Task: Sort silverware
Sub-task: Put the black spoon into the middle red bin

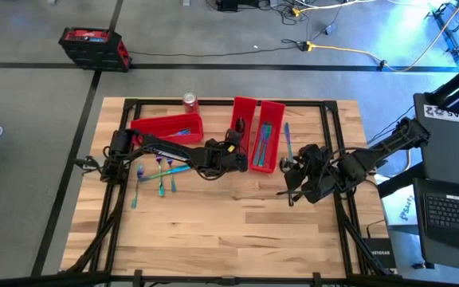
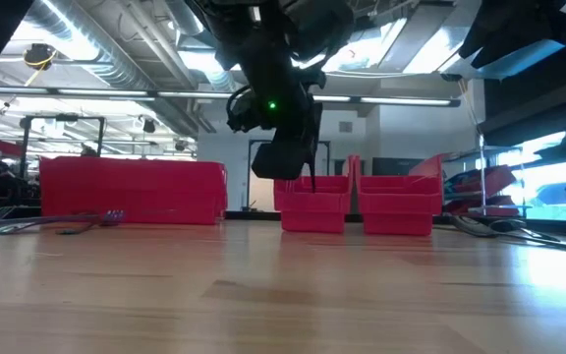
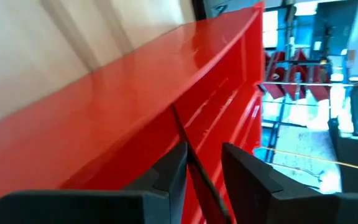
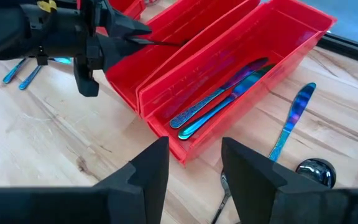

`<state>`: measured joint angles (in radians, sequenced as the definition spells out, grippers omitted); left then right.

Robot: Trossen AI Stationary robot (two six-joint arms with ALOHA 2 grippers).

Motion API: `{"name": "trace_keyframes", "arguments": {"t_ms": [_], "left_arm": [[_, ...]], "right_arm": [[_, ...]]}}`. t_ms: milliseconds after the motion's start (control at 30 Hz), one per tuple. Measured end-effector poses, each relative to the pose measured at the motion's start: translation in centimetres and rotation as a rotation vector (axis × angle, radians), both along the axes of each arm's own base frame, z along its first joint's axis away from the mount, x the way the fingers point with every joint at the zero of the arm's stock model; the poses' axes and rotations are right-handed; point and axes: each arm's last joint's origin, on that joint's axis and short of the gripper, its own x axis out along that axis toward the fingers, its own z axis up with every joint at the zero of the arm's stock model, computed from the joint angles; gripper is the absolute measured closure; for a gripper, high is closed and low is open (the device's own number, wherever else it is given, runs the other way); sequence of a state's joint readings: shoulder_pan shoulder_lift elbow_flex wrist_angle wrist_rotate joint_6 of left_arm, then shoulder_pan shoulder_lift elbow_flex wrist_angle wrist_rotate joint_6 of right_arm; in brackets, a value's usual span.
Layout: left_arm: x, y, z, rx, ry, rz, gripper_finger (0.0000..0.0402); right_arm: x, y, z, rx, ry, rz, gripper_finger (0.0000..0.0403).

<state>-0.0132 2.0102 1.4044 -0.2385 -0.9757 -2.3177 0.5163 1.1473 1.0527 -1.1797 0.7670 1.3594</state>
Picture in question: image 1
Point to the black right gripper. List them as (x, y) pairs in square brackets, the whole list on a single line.
[(317, 165)]

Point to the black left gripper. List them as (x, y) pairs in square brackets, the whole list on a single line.
[(219, 157)]

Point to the red plastic bin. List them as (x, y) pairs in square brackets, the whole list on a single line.
[(277, 135), (249, 115), (154, 125)]

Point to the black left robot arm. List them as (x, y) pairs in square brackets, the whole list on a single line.
[(165, 151)]

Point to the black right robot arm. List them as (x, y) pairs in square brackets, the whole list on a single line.
[(389, 145)]

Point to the red soda can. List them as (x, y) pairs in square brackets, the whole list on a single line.
[(190, 104)]

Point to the white printed sheet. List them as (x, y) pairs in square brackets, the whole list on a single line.
[(397, 207)]

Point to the small grey power adapter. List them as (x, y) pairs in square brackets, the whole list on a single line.
[(331, 28)]

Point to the black power strip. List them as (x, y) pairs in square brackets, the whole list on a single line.
[(227, 5)]

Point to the grey case with sticker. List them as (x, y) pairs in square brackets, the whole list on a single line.
[(452, 159)]

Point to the black laptop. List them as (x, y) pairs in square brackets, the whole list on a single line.
[(452, 215)]

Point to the red and black toolbox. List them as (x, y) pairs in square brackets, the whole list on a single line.
[(94, 52)]

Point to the black metal stand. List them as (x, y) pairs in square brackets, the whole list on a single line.
[(450, 42)]

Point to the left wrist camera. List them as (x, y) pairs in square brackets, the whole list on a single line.
[(233, 137)]

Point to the black network switch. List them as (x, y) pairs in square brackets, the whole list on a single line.
[(381, 253)]

